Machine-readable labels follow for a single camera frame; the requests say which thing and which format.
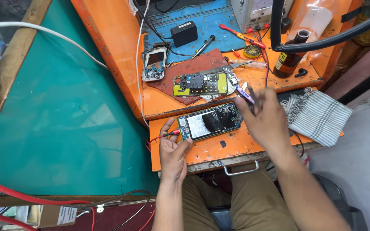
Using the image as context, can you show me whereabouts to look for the opened blue-framed smartphone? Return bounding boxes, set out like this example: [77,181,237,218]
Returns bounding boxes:
[176,102,242,142]

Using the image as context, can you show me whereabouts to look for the person's left hand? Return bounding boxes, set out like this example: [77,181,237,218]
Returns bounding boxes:
[159,117,194,184]

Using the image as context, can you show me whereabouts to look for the clear plastic syringe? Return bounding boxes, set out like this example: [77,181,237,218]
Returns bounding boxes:
[226,59,268,70]

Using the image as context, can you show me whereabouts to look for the small black jar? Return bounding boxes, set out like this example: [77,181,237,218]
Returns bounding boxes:
[280,17,292,35]

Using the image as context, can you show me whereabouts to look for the thick black hose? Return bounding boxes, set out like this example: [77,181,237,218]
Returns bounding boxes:
[270,0,370,54]

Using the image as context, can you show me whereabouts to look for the black bag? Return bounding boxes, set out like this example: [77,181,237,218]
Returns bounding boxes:
[313,173,369,231]

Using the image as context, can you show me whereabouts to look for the blue silicone repair mat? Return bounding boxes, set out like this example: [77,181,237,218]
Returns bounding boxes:
[143,0,247,64]

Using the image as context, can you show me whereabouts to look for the round brass wool tin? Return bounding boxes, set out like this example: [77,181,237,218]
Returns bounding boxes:
[243,44,263,59]

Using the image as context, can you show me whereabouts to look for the brown glass bottle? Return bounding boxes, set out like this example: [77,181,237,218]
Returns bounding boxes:
[273,30,311,79]

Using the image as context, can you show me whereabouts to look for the white purple toothbrush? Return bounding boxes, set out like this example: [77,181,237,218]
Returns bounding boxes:
[236,81,256,105]

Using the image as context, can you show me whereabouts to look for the person's khaki trousers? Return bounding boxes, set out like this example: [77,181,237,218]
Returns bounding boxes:
[181,162,299,231]

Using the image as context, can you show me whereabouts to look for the yellow phone back panel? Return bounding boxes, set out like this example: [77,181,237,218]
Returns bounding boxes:
[172,73,229,97]

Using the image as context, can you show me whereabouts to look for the metal drawer handle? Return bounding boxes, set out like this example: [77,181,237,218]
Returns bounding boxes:
[223,159,260,176]

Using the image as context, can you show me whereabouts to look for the thick red cable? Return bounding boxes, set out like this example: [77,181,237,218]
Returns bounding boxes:
[0,175,95,231]
[0,205,38,231]

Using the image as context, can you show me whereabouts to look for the metal blade knife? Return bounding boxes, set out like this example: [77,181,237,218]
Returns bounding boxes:
[201,61,254,76]

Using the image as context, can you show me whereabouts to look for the red rubber mat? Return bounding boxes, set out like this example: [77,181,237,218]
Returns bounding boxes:
[146,48,237,106]

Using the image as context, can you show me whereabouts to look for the small disassembled phone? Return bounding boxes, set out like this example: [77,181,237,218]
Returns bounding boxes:
[141,46,168,83]

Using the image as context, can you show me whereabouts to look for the thin black wire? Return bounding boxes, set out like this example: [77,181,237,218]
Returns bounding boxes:
[76,190,152,231]

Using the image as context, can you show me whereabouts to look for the thick white cable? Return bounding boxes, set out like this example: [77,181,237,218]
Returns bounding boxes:
[0,21,109,70]

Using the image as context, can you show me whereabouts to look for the red yellow screwdriver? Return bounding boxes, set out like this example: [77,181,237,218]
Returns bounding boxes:
[219,24,267,49]

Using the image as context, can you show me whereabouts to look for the white tissue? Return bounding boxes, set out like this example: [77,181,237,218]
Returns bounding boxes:
[200,83,237,103]

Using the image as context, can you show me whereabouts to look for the black power adapter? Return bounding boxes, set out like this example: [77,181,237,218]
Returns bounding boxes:
[170,21,198,48]

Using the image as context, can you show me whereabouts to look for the cardboard box with label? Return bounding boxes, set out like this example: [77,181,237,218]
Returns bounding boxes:
[27,205,78,229]

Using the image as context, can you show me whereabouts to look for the striped white cloth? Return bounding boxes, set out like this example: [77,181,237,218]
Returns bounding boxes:
[281,87,354,148]

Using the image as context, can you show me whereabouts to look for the person's right hand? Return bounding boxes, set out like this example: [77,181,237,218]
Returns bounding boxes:
[234,87,291,152]

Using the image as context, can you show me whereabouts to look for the red test probe lead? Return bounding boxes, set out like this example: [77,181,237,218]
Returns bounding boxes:
[145,129,181,152]

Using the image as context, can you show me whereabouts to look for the small phone circuit board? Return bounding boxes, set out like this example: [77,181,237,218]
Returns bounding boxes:
[222,65,240,87]

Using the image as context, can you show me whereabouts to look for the thin white cable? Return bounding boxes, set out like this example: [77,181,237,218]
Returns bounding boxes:
[135,0,151,129]

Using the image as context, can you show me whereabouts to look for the clear plastic bag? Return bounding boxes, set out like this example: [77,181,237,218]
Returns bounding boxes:
[286,0,354,62]

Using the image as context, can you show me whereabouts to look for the white bench power supply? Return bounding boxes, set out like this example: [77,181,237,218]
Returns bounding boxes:
[230,0,295,34]

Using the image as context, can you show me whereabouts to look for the red power supply wires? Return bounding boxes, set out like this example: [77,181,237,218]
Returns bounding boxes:
[249,27,272,88]

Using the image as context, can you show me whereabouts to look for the black adapter cable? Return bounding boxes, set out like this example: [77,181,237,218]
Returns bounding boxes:
[132,0,201,58]

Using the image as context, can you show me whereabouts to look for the black slim screwdriver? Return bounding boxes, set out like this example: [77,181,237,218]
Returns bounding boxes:
[190,35,216,62]

